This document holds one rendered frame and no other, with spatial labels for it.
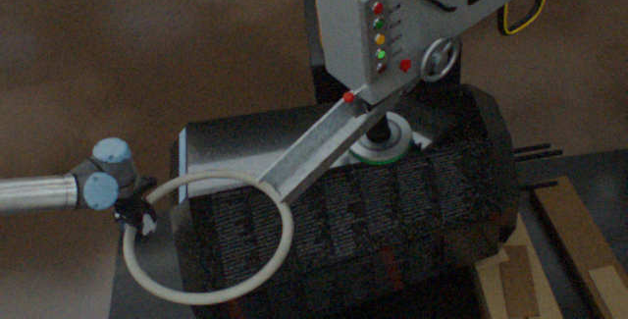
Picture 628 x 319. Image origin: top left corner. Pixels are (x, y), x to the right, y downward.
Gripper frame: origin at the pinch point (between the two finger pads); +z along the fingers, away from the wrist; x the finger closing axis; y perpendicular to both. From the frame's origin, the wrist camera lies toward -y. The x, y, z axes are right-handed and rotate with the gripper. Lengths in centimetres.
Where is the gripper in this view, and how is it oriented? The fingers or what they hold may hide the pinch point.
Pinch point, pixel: (145, 225)
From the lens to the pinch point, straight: 231.5
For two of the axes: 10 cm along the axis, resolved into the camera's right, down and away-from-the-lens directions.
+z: 0.7, 7.0, 7.1
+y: -3.7, 6.8, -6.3
